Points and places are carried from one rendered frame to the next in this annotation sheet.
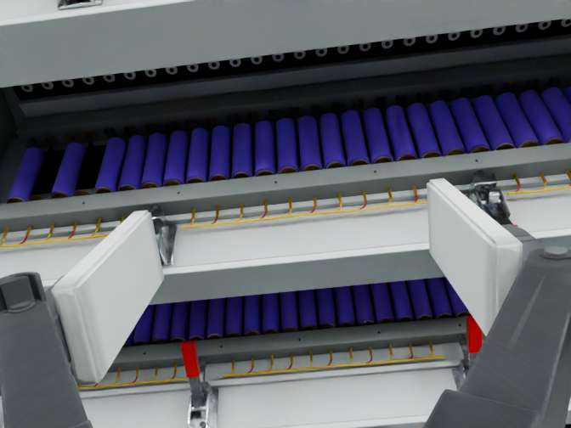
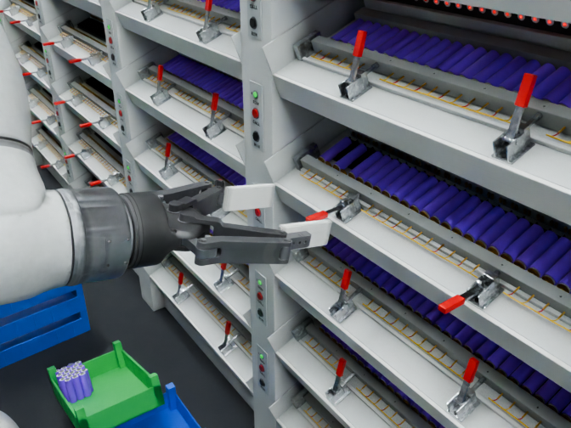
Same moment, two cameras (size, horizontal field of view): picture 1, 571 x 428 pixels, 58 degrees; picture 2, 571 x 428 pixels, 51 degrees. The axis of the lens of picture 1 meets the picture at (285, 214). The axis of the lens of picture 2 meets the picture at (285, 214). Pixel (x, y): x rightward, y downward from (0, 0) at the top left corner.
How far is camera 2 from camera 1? 0.59 m
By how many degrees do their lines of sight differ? 45
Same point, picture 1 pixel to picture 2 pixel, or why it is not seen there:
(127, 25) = (356, 114)
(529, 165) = (525, 285)
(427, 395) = (438, 390)
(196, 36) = (378, 130)
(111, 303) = (239, 198)
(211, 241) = (368, 224)
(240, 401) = (359, 320)
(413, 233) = (443, 278)
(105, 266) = (241, 189)
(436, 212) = (317, 227)
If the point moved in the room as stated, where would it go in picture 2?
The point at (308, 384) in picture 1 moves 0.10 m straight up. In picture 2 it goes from (393, 339) to (399, 288)
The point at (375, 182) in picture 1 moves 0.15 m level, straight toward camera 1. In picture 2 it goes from (448, 242) to (355, 271)
